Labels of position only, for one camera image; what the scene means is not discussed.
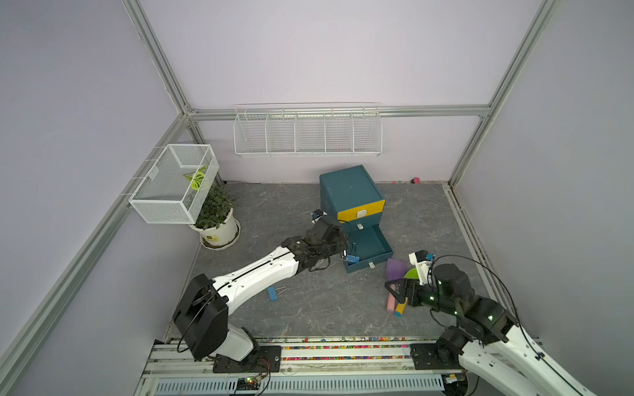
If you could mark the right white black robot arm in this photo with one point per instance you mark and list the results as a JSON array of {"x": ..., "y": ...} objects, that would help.
[{"x": 487, "y": 340}]

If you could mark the green toy shovel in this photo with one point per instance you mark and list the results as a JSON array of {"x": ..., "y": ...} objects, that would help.
[{"x": 401, "y": 307}]

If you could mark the teal drawer cabinet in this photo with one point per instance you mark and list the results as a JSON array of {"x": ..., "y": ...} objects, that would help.
[{"x": 343, "y": 188}]

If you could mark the purple toy shovel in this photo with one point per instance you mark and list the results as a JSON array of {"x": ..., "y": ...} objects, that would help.
[{"x": 395, "y": 269}]

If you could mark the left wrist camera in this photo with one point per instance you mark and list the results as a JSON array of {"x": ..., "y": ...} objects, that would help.
[{"x": 317, "y": 214}]

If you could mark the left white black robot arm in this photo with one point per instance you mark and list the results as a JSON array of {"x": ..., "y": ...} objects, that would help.
[{"x": 202, "y": 314}]

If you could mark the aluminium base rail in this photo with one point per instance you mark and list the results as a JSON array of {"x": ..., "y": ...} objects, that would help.
[{"x": 331, "y": 366}]

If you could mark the green leaf toy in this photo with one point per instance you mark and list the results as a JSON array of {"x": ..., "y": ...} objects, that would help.
[{"x": 197, "y": 178}]

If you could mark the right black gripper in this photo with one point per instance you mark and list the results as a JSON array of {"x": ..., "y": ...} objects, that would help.
[{"x": 402, "y": 290}]

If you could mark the teal drawer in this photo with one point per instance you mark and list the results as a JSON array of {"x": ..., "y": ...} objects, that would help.
[
  {"x": 372, "y": 249},
  {"x": 356, "y": 226}
]

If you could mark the yellow top drawer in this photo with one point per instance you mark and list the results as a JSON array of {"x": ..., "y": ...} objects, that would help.
[{"x": 361, "y": 211}]

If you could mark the teal bottom drawer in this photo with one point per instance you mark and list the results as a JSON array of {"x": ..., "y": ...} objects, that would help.
[{"x": 372, "y": 249}]

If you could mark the white wire basket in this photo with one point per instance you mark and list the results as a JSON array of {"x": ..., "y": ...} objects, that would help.
[{"x": 164, "y": 195}]

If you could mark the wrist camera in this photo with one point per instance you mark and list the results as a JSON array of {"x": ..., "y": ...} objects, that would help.
[
  {"x": 317, "y": 214},
  {"x": 421, "y": 262}
]

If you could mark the white wire wall shelf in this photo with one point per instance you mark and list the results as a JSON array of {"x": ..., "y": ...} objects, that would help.
[{"x": 308, "y": 129}]

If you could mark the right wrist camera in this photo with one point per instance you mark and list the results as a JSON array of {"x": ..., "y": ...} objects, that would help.
[{"x": 421, "y": 262}]

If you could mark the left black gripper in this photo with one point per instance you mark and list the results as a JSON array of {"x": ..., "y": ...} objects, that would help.
[{"x": 340, "y": 242}]

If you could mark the potted green plant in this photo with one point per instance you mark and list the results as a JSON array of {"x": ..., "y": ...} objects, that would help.
[{"x": 216, "y": 225}]

